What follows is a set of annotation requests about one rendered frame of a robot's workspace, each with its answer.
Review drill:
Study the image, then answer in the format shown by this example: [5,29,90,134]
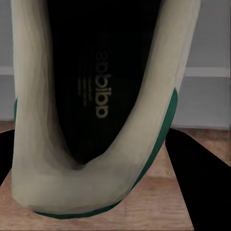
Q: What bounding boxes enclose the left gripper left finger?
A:
[0,129,15,186]

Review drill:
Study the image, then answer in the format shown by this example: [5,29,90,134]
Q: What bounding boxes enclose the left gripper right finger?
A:
[165,128,231,231]

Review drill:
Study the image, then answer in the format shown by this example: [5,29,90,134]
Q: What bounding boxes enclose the gym shoe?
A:
[12,0,200,220]

